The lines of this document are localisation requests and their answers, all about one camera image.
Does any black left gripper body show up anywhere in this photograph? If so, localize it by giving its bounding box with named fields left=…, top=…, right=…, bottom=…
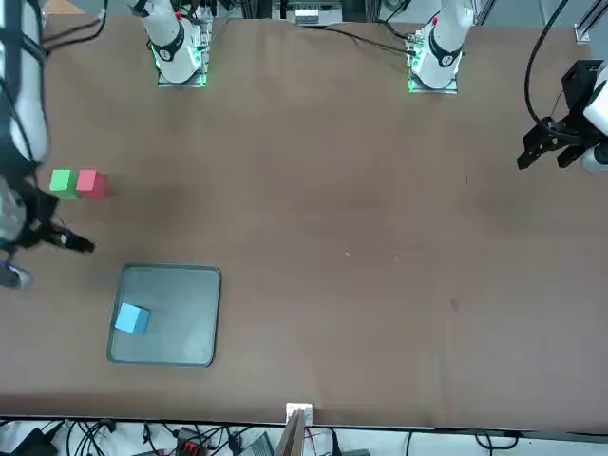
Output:
left=561, top=60, right=601, bottom=122

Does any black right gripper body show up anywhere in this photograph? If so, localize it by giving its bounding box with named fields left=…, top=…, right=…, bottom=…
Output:
left=17, top=186, right=67, bottom=249

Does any green foam cube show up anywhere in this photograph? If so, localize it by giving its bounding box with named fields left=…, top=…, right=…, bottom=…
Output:
left=48, top=169, right=81, bottom=201

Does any red foam cube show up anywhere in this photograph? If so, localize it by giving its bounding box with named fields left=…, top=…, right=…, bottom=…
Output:
left=75, top=168, right=110, bottom=201

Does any blue foam cube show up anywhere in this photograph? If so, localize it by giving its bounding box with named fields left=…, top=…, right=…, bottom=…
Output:
left=114, top=302, right=153, bottom=335

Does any gray square tray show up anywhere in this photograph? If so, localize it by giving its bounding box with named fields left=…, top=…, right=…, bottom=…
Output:
left=106, top=263, right=222, bottom=369

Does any orange and black hub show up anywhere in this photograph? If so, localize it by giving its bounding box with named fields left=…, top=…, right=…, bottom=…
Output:
left=175, top=426, right=209, bottom=456

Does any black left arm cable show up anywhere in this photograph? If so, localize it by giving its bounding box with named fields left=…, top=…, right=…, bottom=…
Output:
left=523, top=0, right=571, bottom=125

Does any aluminium profile rail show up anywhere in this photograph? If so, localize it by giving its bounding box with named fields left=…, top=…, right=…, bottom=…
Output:
left=573, top=0, right=608, bottom=45

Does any black cable across table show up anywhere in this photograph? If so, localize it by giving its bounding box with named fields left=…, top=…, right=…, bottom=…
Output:
left=322, top=26, right=414, bottom=53

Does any upright post with bracket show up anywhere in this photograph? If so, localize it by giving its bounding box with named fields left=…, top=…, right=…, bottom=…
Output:
left=277, top=402, right=315, bottom=456

